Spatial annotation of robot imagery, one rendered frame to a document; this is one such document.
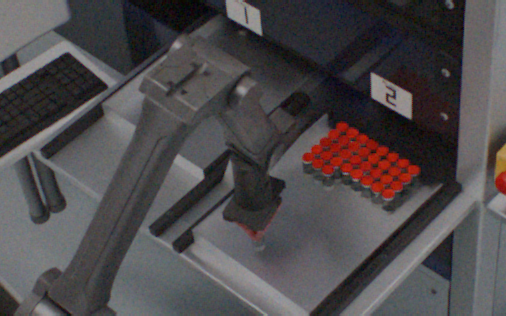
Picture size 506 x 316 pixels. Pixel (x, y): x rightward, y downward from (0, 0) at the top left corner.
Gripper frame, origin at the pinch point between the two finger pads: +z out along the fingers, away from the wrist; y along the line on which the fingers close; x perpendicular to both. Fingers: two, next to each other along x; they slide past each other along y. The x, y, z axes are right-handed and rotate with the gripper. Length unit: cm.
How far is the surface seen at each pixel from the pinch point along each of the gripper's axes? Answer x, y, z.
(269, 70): 18.0, 38.0, 5.0
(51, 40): 87, 54, 38
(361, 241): -14.7, 8.1, 4.3
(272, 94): 14.6, 32.6, 4.9
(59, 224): 89, 40, 94
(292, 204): -0.7, 10.6, 4.5
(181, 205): 15.9, 1.5, 2.9
